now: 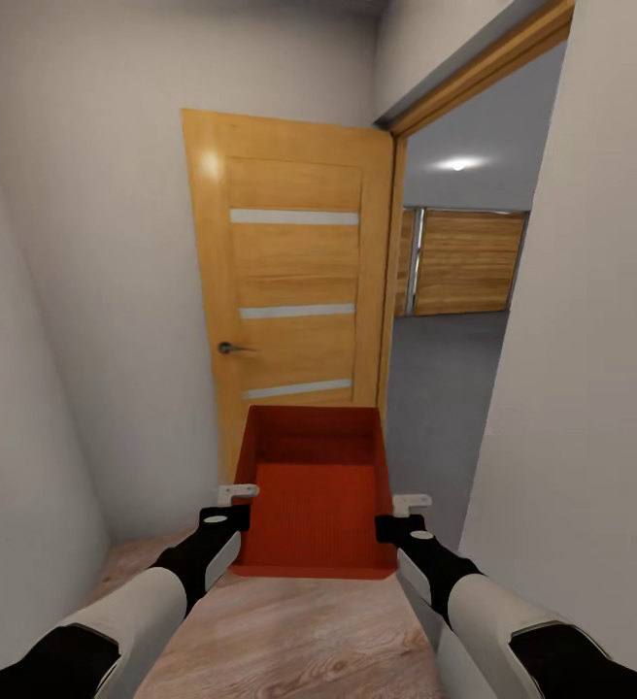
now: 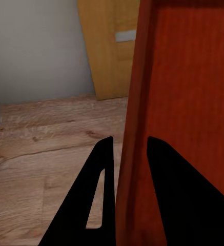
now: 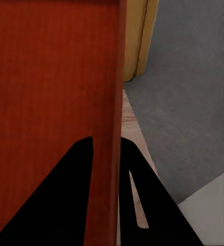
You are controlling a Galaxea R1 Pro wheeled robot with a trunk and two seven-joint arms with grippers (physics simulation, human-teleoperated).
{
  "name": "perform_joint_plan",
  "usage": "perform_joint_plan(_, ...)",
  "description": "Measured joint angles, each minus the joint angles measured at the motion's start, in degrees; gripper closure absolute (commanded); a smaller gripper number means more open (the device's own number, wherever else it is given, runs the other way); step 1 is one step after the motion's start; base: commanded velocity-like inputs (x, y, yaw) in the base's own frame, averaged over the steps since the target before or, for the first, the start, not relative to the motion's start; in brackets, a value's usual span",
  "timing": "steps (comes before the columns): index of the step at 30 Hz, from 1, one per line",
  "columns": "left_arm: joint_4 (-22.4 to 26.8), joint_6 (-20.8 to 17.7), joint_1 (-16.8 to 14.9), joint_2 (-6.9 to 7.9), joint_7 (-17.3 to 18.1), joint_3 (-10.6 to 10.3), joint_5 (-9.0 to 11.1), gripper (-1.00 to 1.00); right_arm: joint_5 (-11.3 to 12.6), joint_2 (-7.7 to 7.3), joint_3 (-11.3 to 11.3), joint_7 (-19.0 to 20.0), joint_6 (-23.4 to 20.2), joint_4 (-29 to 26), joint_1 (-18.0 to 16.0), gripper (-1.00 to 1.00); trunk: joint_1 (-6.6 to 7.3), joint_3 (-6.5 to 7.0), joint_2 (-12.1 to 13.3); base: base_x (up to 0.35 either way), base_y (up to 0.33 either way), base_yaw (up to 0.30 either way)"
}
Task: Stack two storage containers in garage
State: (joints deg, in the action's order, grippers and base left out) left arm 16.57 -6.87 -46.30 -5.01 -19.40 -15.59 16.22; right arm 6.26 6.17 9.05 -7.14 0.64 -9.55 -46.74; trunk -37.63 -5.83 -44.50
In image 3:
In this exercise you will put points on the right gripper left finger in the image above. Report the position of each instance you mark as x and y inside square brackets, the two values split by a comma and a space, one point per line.
[55, 214]

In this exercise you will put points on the door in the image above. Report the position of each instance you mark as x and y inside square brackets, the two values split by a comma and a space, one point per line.
[140, 20]

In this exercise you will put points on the storage box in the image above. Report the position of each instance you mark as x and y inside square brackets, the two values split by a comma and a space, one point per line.
[61, 80]

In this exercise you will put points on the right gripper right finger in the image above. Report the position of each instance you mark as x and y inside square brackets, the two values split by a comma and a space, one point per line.
[167, 225]

